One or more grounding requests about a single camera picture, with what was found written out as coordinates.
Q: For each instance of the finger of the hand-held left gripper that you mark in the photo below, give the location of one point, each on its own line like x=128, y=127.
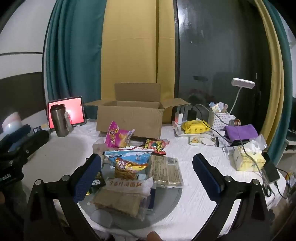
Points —
x=34, y=141
x=20, y=132

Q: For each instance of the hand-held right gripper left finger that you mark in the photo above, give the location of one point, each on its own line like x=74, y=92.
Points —
x=86, y=180

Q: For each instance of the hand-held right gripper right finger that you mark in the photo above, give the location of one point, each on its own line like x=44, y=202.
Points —
x=205, y=177

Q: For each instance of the black snack packet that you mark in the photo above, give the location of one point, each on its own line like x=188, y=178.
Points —
x=97, y=182

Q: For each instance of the clear bun packet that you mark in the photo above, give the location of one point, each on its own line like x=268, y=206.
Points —
x=99, y=146

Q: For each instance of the toast bread packet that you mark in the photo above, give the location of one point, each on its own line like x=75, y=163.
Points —
x=120, y=199

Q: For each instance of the orange snack bag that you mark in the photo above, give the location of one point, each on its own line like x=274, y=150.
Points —
x=127, y=170

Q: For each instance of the brown biscuit packet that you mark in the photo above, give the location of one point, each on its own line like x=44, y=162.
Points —
x=164, y=172

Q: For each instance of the blue white snack bag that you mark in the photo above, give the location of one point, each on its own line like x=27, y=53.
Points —
x=129, y=157

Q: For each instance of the pink snack bag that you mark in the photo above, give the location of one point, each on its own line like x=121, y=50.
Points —
x=113, y=136

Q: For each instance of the red snack bag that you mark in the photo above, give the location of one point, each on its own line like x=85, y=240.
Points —
x=157, y=147

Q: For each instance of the brown cardboard box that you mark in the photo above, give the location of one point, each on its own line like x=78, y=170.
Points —
x=129, y=120

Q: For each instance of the person's left forearm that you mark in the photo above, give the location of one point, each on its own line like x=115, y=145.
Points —
x=11, y=204

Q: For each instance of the person's right hand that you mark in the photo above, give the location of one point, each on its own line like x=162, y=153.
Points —
x=153, y=236

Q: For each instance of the pale pastel bowl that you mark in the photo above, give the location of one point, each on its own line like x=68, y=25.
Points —
x=11, y=122

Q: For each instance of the steel tumbler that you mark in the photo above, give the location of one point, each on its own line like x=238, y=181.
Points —
x=57, y=122

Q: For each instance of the small yellow white packet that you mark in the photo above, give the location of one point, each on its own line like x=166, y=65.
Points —
x=195, y=140

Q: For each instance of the yellow tissue pack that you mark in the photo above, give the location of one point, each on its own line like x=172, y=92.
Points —
x=245, y=160

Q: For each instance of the grey round mat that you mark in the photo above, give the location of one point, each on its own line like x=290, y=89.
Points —
x=166, y=204

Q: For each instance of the black notebook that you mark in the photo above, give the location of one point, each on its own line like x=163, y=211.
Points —
x=240, y=142

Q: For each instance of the tablet with red screen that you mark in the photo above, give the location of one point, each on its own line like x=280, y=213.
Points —
x=75, y=111

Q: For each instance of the yellow cloth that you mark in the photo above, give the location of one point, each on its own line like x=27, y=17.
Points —
x=194, y=127

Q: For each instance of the purple cloth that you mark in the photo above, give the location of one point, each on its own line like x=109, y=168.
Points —
x=240, y=133

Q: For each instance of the white plastic basket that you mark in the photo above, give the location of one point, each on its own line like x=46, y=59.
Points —
x=216, y=121

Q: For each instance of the brown round tin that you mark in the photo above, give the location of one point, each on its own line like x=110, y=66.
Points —
x=234, y=122

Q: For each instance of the black scissors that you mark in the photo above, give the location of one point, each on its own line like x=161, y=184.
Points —
x=267, y=190

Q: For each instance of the black charger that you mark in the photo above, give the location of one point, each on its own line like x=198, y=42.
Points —
x=191, y=114

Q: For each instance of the black power bank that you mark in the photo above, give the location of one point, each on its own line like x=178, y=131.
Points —
x=270, y=171

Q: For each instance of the white charger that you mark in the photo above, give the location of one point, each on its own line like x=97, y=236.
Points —
x=179, y=117

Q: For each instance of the clear plastic bag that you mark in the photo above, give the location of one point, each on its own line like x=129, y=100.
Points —
x=261, y=141

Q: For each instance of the teal curtain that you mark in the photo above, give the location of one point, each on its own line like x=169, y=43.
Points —
x=288, y=81
x=74, y=58

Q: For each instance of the white desk lamp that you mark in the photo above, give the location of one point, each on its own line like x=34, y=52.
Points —
x=242, y=83

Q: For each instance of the dark glass door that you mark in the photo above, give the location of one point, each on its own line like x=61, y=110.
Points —
x=219, y=51

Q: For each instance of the yellow curtain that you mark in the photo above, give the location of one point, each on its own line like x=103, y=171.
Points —
x=275, y=69
x=129, y=46

